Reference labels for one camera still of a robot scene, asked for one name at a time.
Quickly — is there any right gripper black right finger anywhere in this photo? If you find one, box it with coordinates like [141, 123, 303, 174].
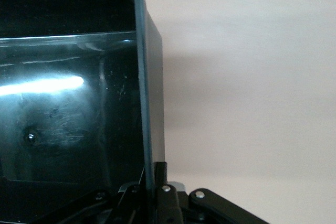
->
[154, 161, 270, 224]

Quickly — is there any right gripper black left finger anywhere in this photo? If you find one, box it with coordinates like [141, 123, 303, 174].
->
[31, 167, 155, 224]

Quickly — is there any black glossy plastic box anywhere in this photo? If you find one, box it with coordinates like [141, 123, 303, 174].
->
[0, 0, 167, 224]

